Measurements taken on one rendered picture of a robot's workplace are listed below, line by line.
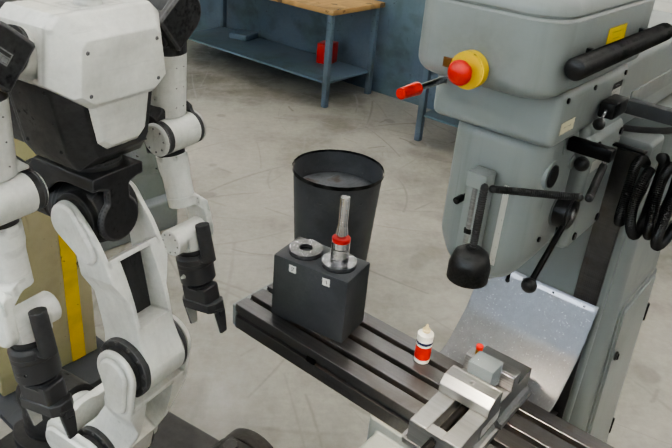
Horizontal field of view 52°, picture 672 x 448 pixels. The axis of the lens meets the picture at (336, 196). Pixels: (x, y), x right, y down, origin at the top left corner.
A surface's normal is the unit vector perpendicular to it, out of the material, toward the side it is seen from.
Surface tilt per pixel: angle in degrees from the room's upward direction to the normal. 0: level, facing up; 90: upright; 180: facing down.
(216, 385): 0
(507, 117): 90
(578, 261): 90
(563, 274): 90
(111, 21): 45
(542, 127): 90
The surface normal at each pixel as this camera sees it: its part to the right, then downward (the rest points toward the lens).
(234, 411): 0.08, -0.89
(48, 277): 0.77, 0.34
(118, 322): -0.52, 0.34
